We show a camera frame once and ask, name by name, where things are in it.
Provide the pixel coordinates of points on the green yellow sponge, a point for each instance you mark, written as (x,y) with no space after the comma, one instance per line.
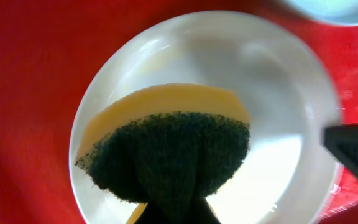
(167,148)

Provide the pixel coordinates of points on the white plate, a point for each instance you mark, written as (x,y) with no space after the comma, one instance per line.
(288,176)

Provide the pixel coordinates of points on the red plastic tray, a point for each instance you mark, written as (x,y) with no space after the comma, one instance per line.
(51,50)

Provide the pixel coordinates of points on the light blue plate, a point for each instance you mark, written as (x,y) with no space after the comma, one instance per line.
(342,13)

